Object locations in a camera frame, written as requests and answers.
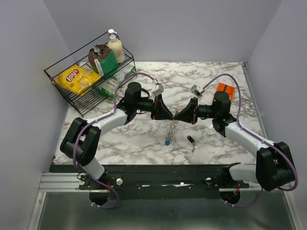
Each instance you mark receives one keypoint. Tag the orange small box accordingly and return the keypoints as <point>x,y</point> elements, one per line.
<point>230,90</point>

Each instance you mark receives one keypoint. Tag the brown green snack bag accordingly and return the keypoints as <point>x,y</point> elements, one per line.
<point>102,60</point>

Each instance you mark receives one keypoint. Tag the white green snack bag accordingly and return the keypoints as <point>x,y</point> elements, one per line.
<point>109,86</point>

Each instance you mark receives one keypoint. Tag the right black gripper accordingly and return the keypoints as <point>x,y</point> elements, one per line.
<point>187,114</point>

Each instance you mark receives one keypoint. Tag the yellow Lays chips bag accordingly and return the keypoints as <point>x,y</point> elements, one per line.
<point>77,80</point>

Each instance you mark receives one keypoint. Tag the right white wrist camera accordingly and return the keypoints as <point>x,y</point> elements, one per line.
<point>197,91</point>

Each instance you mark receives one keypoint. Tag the cream lotion pump bottle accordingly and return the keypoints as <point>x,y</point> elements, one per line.
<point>116,46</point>

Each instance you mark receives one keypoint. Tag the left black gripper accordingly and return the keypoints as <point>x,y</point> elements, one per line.
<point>161,112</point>

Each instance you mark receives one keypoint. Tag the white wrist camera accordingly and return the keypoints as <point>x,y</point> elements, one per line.
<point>157,89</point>
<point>197,91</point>

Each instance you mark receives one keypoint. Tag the black key tag with key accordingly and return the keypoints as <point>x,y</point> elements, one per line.
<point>192,141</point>

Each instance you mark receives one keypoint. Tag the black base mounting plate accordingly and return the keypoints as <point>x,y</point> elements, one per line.
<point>134,182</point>

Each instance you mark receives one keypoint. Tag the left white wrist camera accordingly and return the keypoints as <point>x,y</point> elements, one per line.
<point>157,89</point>

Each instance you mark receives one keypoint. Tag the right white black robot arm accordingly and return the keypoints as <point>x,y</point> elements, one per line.
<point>274,165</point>

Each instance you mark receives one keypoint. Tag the black wire rack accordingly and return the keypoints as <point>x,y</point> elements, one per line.
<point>84,104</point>

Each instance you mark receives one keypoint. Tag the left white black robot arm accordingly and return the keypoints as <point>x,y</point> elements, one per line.
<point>81,140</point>

